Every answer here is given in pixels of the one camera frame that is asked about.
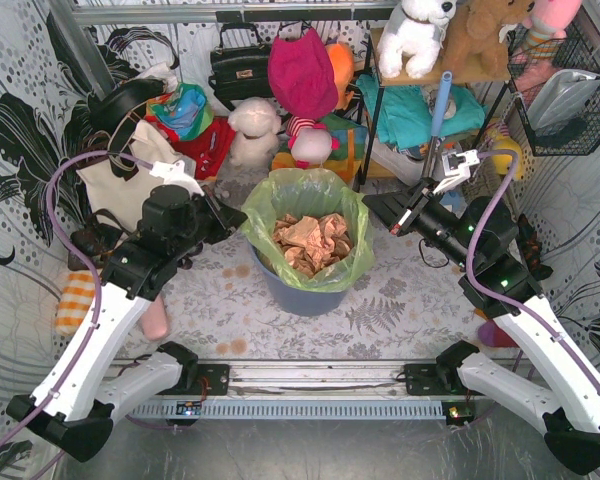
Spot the dark brown strap bag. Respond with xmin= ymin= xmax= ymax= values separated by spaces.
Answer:
xmin=70 ymin=208 xmax=131 ymax=270

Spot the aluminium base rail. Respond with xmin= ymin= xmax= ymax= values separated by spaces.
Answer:
xmin=104 ymin=357 xmax=594 ymax=420

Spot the brown teddy bear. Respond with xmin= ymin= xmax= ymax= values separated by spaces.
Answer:
xmin=441 ymin=0 xmax=535 ymax=78

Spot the pink glasses case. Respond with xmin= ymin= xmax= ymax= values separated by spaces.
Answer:
xmin=140 ymin=296 xmax=170 ymax=341

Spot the blue broom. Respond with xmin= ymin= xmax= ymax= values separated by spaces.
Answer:
xmin=422 ymin=71 xmax=452 ymax=204

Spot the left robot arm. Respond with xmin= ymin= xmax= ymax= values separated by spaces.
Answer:
xmin=7 ymin=185 xmax=247 ymax=462

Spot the green trash bag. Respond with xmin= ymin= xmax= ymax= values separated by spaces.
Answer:
xmin=242 ymin=168 xmax=375 ymax=293

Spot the crumpled brown paper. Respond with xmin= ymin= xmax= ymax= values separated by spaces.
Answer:
xmin=272 ymin=213 xmax=354 ymax=278

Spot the purple cable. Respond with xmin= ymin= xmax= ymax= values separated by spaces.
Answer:
xmin=464 ymin=149 xmax=600 ymax=431
xmin=0 ymin=151 xmax=156 ymax=480

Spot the silver foil pouch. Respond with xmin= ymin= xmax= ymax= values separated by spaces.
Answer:
xmin=527 ymin=69 xmax=600 ymax=130

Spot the colourful printed cloth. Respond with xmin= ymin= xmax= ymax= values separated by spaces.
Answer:
xmin=144 ymin=83 xmax=214 ymax=143

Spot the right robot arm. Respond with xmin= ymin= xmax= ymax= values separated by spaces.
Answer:
xmin=363 ymin=185 xmax=600 ymax=475

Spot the pink plush toy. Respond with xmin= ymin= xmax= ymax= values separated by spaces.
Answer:
xmin=522 ymin=0 xmax=582 ymax=50

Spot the white fluffy plush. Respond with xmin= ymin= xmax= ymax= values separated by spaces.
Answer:
xmin=228 ymin=97 xmax=282 ymax=168

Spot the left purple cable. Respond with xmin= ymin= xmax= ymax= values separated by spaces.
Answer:
xmin=0 ymin=151 xmax=156 ymax=480

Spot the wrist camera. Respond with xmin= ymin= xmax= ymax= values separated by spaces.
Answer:
xmin=433 ymin=150 xmax=480 ymax=195
xmin=149 ymin=159 xmax=205 ymax=196

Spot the black wire basket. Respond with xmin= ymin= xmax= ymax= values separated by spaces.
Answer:
xmin=508 ymin=24 xmax=600 ymax=157

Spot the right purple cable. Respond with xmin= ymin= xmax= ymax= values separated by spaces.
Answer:
xmin=464 ymin=149 xmax=600 ymax=431

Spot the white dog plush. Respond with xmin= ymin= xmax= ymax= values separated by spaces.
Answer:
xmin=378 ymin=0 xmax=457 ymax=79

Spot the blue trash bin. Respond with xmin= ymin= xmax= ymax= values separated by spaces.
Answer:
xmin=249 ymin=245 xmax=349 ymax=317

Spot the red cloth in basket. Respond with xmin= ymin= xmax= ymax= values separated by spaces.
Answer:
xmin=172 ymin=117 xmax=236 ymax=180

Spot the orange plush toy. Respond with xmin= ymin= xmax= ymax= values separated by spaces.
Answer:
xmin=326 ymin=43 xmax=354 ymax=110

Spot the black handbag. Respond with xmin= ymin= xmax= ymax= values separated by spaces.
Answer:
xmin=208 ymin=22 xmax=274 ymax=111

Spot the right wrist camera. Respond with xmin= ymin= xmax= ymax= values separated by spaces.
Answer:
xmin=433 ymin=150 xmax=480 ymax=195

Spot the teal folded cloth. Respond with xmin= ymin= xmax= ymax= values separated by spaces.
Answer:
xmin=376 ymin=85 xmax=486 ymax=149

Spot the purple orange sock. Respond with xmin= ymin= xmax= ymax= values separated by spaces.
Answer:
xmin=474 ymin=309 xmax=517 ymax=348

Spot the orange checked cloth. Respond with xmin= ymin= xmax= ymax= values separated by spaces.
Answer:
xmin=54 ymin=271 xmax=95 ymax=336

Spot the black round hat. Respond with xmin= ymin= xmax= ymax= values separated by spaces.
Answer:
xmin=88 ymin=78 xmax=166 ymax=131

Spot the cream tote bag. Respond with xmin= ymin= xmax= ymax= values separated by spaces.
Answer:
xmin=75 ymin=118 xmax=192 ymax=231

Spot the yellow duck plush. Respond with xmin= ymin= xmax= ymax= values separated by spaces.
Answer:
xmin=484 ymin=122 xmax=525 ymax=182

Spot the magenta hanging bag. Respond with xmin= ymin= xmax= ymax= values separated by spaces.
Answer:
xmin=267 ymin=27 xmax=338 ymax=120

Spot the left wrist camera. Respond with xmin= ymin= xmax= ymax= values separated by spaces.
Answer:
xmin=149 ymin=159 xmax=205 ymax=196

